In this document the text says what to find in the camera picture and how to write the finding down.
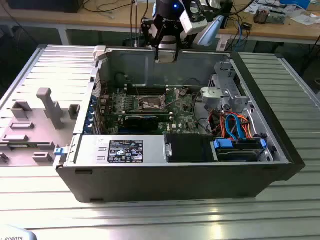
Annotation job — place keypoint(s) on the green motherboard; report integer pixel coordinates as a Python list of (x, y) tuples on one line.
[(185, 117)]

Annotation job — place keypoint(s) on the silver power supply unit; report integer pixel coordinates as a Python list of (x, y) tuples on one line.
[(95, 150)]

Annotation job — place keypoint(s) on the black graphics card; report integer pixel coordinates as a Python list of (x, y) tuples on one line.
[(141, 122)]

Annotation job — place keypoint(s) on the wooden workbench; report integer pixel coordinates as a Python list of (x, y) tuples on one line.
[(75, 21)]

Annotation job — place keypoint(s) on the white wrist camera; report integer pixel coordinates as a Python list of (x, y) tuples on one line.
[(193, 23)]

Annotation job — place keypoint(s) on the white paper tag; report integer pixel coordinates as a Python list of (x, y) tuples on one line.
[(222, 45)]

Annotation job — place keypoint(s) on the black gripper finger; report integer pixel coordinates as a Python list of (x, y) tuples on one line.
[(176, 52), (157, 53)]

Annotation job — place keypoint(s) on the green RAM stick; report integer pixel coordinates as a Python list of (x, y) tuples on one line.
[(37, 144)]

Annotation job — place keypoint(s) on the grey parts rack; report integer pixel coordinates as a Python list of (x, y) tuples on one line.
[(32, 140)]

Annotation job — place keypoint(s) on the blue cardboard box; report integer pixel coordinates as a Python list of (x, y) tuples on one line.
[(295, 2)]

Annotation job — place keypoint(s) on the silver metal drive cage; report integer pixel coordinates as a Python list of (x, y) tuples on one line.
[(217, 93)]

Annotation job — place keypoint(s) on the silver CPU chip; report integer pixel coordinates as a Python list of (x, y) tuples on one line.
[(166, 58)]

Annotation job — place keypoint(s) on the grey electronic device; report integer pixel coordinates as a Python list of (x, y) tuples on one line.
[(277, 17)]

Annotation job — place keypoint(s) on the blue plastic case latch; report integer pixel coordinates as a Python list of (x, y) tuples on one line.
[(58, 151)]

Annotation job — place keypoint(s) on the white paper stack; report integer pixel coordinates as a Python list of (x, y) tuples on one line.
[(303, 20)]

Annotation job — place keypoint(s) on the black box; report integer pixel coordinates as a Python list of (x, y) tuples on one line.
[(37, 5)]

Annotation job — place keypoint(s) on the black PC case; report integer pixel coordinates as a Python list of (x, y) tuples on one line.
[(175, 182)]

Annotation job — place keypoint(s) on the CPU socket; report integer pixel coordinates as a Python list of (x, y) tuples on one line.
[(150, 103)]

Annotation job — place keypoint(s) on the white plastic case latch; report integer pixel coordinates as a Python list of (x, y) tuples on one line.
[(100, 52)]

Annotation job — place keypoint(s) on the brown coil device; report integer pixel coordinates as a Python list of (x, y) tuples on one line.
[(261, 16)]

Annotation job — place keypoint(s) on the hard disk in blue carrier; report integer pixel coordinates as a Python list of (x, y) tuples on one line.
[(235, 153)]

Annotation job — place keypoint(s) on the metal locking lever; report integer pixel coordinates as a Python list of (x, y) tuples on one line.
[(136, 90), (173, 101)]

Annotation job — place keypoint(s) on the black power adapter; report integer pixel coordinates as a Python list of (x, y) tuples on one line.
[(246, 26)]

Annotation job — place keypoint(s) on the pale teach pendant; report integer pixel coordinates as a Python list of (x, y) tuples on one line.
[(15, 233)]

